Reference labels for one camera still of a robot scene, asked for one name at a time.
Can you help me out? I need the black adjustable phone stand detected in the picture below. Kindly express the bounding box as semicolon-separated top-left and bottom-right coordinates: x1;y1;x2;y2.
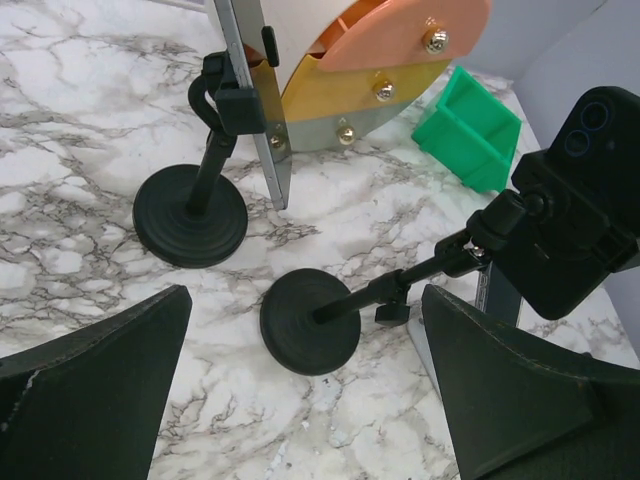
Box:
259;152;640;377

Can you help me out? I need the cream cylindrical drawer organizer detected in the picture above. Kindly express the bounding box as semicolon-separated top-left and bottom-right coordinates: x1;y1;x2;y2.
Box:
236;1;492;152

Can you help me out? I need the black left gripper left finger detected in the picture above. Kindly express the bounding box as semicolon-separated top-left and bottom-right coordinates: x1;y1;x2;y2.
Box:
1;285;192;479

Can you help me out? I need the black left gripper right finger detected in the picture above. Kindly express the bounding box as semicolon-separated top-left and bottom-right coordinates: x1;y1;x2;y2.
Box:
422;285;639;479

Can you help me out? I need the silver phone with dark screen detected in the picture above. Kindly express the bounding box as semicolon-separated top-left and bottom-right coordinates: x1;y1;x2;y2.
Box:
209;1;292;210

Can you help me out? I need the silver folding phone stand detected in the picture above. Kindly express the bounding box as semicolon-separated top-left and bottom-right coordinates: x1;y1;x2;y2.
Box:
407;264;522;394

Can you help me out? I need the black round-base phone stand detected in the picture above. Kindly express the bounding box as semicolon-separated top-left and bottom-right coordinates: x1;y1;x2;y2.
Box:
132;51;248;269

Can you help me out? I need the green plastic bin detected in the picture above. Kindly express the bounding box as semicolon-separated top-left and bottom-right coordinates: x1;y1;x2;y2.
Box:
411;67;522;193

